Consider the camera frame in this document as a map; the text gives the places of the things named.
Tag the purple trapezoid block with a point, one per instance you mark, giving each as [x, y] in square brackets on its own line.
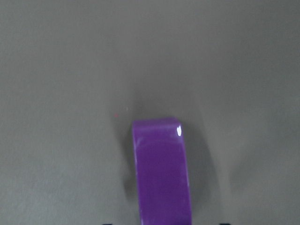
[161, 172]

